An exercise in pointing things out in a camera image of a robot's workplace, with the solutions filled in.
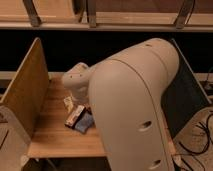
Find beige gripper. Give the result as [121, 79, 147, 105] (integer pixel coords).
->
[61, 62, 96, 104]

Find yellow pepper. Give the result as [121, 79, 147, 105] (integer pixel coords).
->
[64, 97, 73, 112]

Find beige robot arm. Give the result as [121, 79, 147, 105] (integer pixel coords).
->
[62, 38, 179, 171]

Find left wooden side panel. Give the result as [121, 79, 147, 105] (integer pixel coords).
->
[0, 38, 49, 145]

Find wooden shelf with brackets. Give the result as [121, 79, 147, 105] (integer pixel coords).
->
[0, 0, 213, 32]

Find right black side panel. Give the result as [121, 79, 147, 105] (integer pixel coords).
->
[161, 39, 211, 138]

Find black cables on floor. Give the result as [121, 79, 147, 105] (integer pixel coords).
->
[178, 111, 213, 171]

